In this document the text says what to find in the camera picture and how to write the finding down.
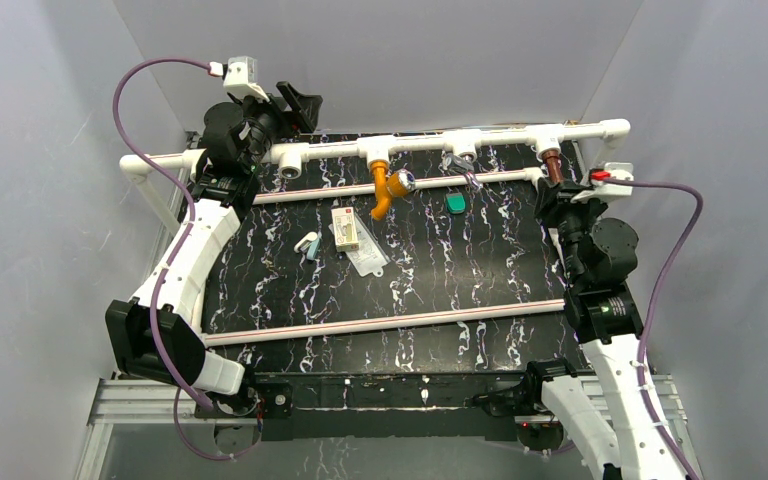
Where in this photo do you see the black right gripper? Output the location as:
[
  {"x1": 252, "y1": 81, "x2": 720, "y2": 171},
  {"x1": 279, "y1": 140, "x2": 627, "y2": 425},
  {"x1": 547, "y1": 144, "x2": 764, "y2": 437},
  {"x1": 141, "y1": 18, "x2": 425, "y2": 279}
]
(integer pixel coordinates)
[{"x1": 530, "y1": 176, "x2": 607, "y2": 286}]

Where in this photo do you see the dark red water faucet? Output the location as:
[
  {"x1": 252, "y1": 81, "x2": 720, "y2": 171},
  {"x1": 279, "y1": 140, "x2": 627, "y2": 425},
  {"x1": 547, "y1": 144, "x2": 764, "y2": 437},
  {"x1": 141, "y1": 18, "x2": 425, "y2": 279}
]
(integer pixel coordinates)
[{"x1": 540, "y1": 148, "x2": 564, "y2": 184}]

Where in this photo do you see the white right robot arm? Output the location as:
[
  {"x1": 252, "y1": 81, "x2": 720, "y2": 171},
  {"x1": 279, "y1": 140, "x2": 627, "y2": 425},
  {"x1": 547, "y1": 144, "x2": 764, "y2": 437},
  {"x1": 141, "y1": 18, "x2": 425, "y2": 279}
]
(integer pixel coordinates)
[{"x1": 523, "y1": 171, "x2": 698, "y2": 479}]

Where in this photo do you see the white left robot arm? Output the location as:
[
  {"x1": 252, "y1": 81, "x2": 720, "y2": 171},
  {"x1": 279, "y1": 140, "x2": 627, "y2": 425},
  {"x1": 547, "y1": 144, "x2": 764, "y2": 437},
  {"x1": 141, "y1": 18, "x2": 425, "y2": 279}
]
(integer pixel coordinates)
[{"x1": 105, "y1": 82, "x2": 323, "y2": 416}]

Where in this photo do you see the chrome water faucet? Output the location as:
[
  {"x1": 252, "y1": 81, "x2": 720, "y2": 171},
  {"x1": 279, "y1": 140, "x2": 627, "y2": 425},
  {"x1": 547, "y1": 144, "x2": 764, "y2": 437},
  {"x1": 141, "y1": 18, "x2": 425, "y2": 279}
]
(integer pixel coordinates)
[{"x1": 442, "y1": 153, "x2": 482, "y2": 191}]

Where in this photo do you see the orange water faucet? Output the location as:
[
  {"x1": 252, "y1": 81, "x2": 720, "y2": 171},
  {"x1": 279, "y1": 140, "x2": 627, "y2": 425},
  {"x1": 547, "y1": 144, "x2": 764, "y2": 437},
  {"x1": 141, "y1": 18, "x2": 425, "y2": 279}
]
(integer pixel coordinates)
[{"x1": 369, "y1": 160, "x2": 416, "y2": 221}]

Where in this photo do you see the green square tape measure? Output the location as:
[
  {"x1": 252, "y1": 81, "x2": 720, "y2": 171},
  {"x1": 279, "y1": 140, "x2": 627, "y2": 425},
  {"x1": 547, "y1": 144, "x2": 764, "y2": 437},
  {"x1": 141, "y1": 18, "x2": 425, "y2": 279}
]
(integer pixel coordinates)
[{"x1": 445, "y1": 193, "x2": 467, "y2": 215}]

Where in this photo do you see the cream cardboard box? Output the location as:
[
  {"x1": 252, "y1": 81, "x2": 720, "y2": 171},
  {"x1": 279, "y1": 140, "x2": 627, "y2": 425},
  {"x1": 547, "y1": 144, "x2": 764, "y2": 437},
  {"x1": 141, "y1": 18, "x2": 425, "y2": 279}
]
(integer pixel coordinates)
[{"x1": 331, "y1": 206, "x2": 360, "y2": 252}]

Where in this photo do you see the white blue stapler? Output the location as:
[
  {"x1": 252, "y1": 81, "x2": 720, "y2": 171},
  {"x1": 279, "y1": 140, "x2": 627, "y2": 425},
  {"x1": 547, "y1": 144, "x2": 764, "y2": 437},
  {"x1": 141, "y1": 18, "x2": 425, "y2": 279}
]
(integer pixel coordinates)
[{"x1": 294, "y1": 231, "x2": 321, "y2": 262}]

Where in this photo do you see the white plastic package card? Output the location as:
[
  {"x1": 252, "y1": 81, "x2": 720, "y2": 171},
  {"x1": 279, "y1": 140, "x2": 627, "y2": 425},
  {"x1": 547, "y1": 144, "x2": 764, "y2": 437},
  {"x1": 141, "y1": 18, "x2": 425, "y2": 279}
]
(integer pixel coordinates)
[{"x1": 343, "y1": 215, "x2": 390, "y2": 278}]

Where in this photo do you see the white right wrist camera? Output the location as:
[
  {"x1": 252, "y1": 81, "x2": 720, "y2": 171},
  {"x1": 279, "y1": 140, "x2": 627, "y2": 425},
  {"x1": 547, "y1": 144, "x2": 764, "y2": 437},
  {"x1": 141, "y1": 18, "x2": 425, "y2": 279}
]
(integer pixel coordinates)
[{"x1": 571, "y1": 162, "x2": 634, "y2": 204}]

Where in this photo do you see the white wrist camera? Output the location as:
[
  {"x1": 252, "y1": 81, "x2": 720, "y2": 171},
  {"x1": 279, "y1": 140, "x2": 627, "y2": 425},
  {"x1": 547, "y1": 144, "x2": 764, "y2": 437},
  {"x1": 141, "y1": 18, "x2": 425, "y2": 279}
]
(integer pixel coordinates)
[
  {"x1": 571, "y1": 162, "x2": 634, "y2": 204},
  {"x1": 223, "y1": 56, "x2": 269, "y2": 101}
]

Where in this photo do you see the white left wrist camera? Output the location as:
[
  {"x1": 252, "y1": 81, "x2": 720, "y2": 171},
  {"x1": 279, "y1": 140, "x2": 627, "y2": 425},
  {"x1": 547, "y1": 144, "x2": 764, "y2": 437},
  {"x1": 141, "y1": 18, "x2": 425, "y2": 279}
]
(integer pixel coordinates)
[{"x1": 223, "y1": 56, "x2": 269, "y2": 101}]

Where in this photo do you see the white pipe frame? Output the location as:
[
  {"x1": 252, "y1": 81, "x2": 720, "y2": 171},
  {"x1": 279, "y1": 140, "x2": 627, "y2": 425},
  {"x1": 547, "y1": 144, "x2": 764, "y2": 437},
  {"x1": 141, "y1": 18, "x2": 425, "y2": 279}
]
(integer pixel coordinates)
[{"x1": 120, "y1": 119, "x2": 631, "y2": 347}]

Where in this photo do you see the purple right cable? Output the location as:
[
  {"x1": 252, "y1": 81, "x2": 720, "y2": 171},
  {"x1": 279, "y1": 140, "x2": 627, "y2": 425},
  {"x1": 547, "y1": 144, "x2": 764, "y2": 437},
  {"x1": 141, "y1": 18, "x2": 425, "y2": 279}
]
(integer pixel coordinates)
[{"x1": 602, "y1": 176, "x2": 705, "y2": 480}]

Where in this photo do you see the purple cable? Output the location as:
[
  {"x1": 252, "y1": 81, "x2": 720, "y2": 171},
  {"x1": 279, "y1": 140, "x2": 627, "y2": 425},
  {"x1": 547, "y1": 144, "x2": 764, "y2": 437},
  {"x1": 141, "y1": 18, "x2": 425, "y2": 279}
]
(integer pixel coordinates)
[
  {"x1": 113, "y1": 57, "x2": 263, "y2": 462},
  {"x1": 602, "y1": 176, "x2": 705, "y2": 480}
]

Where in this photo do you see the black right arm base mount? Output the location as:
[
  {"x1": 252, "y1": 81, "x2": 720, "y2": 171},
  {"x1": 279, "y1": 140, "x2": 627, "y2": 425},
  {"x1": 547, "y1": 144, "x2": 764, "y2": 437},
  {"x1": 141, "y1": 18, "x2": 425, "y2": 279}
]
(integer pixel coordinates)
[{"x1": 464, "y1": 359, "x2": 578, "y2": 456}]

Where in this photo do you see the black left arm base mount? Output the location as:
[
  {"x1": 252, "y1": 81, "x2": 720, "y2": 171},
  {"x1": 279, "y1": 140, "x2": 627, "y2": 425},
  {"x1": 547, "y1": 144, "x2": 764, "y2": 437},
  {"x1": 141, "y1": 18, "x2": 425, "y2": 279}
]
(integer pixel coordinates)
[{"x1": 209, "y1": 377, "x2": 293, "y2": 455}]

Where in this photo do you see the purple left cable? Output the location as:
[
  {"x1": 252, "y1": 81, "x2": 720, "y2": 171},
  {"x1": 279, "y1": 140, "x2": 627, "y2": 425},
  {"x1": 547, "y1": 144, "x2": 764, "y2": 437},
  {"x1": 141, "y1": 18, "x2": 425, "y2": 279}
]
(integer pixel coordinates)
[{"x1": 113, "y1": 57, "x2": 263, "y2": 462}]

